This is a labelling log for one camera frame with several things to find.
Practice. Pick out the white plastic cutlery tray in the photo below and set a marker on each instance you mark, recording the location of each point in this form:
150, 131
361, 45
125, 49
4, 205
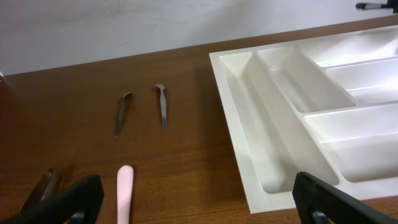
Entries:
325, 105

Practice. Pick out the small steel teaspoon right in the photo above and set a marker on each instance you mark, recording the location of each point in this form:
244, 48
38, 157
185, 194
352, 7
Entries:
163, 105

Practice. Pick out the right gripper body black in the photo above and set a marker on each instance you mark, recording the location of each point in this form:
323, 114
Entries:
392, 4

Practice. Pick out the small steel teaspoon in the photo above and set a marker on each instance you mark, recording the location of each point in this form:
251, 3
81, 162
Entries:
121, 111
163, 105

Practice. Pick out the small steel teaspoon left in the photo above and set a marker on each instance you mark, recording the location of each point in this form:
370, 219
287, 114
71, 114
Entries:
121, 111

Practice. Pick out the steel spoon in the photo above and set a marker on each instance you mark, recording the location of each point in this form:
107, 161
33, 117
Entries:
370, 6

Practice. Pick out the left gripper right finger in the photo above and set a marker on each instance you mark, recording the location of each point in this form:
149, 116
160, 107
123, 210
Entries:
319, 202

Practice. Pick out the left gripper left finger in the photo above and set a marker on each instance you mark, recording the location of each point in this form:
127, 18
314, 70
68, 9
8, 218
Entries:
85, 196

